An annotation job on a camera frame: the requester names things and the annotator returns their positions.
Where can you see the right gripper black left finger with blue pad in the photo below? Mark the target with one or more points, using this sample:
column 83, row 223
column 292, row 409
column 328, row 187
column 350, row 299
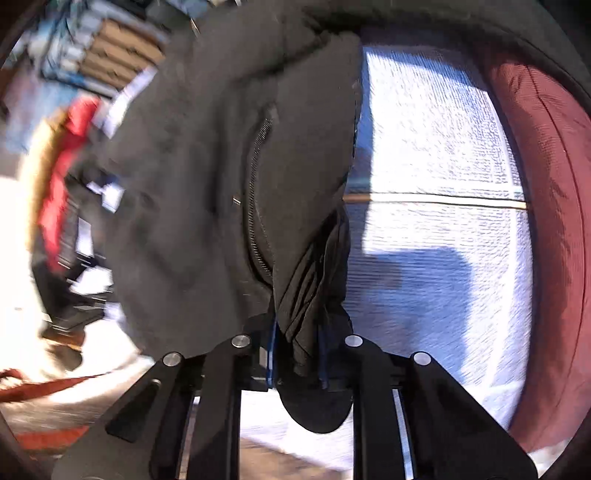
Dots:
column 242, row 362

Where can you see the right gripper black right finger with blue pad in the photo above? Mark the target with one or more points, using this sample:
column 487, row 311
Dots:
column 354, row 361

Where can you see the large black padded jacket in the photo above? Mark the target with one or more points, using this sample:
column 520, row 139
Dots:
column 233, row 163

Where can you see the light blue checked bedsheet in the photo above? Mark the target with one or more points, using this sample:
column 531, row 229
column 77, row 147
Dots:
column 441, row 256

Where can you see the folded dark quilted jacket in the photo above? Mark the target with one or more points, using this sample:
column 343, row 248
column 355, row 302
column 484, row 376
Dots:
column 83, row 292

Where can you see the folded red puffer jacket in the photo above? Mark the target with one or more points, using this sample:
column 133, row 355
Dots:
column 68, row 134

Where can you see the folded tan puffer jacket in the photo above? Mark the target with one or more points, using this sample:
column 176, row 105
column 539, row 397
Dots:
column 35, row 169

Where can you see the brown wooden board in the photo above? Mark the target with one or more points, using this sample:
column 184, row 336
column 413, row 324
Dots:
column 117, row 53

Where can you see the maroon pillow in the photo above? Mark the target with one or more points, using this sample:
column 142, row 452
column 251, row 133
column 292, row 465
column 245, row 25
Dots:
column 552, row 133

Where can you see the black wrought iron bed footboard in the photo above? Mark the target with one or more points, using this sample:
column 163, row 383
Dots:
column 70, row 32

